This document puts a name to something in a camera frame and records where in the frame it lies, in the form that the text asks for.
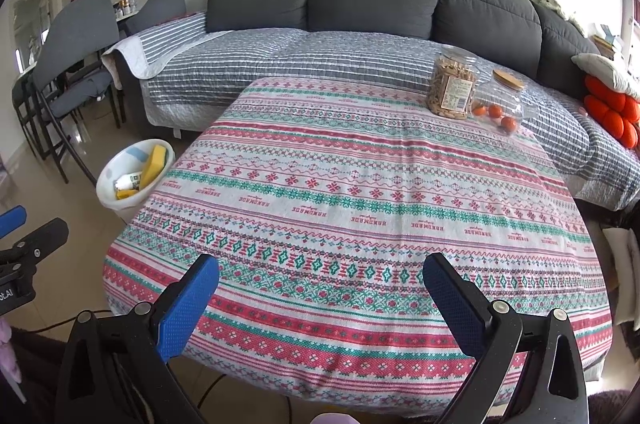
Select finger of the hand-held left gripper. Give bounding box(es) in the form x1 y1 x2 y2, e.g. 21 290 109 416
0 218 70 266
0 205 27 237

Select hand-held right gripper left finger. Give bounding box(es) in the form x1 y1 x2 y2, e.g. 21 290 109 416
55 253 220 424

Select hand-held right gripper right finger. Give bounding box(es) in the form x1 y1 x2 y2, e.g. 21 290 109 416
422 253 590 424

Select white plastic bin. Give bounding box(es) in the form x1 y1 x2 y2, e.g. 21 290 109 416
96 138 176 221

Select yellow sponge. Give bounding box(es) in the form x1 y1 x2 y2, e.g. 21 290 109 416
139 144 168 190

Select person's right forearm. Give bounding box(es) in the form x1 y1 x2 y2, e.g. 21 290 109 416
312 411 362 424

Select person's left forearm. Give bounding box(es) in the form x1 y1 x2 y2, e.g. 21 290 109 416
0 319 26 405

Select black stool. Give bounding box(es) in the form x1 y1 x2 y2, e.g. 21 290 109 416
11 74 56 160

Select white floor cushions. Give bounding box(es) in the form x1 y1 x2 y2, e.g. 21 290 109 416
600 224 640 332

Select dark shaggy rug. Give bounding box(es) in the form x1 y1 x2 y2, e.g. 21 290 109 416
587 388 640 424

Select grey covered chair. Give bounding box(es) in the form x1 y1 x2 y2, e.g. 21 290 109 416
125 0 187 36
30 0 123 185

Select clear snack jar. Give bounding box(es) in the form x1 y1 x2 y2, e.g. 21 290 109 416
425 45 478 121

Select clear jar with wooden lid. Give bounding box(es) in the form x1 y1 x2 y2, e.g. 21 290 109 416
470 69 537 136

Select orange pumpkin cushion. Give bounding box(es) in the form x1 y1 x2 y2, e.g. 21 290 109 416
582 74 640 150

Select white pillow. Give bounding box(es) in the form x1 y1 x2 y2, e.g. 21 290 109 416
571 52 640 100

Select stack of books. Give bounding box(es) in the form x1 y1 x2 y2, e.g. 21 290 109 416
592 24 626 60

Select grey-green plush toy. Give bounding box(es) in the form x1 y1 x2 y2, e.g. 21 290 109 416
529 0 586 36

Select white bookshelf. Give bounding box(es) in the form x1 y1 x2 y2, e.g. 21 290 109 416
621 0 640 30

